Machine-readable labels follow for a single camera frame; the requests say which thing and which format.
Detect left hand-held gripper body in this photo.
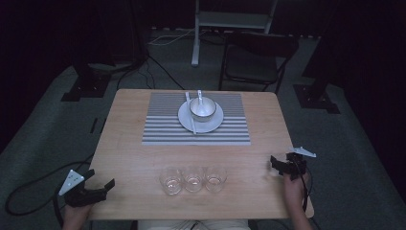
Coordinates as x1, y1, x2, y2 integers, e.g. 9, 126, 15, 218
57, 169, 107, 208

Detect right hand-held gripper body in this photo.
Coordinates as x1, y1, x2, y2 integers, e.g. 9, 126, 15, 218
281, 146, 318, 182

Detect person's left hand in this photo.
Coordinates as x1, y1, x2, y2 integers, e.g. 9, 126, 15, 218
62, 202, 94, 226

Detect person's right hand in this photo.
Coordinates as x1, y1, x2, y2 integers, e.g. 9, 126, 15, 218
282, 172, 310, 209

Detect clear drinking glass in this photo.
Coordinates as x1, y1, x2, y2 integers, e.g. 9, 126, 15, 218
182, 165, 206, 194
204, 165, 228, 194
159, 167, 185, 196

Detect black stand base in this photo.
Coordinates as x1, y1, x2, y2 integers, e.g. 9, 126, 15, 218
60, 62, 112, 103
292, 83, 341, 115

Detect white round plate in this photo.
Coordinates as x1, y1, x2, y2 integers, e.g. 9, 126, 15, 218
177, 100, 225, 134

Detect grey striped placemat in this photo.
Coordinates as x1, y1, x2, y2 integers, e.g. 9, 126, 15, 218
141, 92, 252, 147

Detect white bowl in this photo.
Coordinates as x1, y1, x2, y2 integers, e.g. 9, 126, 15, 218
189, 96, 218, 124

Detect white ceramic spoon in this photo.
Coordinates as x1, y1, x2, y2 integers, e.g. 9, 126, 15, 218
194, 89, 208, 117

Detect white chopsticks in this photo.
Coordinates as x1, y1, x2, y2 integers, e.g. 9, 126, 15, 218
185, 91, 198, 135

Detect black folding chair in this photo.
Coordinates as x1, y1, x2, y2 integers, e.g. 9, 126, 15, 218
217, 32, 300, 96

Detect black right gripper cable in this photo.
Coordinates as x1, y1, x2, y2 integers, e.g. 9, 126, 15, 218
295, 159, 314, 213

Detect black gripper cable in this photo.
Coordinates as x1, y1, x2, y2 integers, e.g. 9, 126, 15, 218
4, 154, 94, 226
295, 159, 314, 213

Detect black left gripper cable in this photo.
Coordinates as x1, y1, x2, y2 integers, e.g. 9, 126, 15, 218
4, 154, 94, 226

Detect black floor cable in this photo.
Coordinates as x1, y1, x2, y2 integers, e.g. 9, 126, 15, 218
116, 53, 186, 91

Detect white metal stand frame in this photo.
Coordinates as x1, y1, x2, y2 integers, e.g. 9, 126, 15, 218
191, 0, 279, 67

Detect white floor cable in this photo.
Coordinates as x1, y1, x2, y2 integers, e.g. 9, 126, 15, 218
148, 28, 209, 47

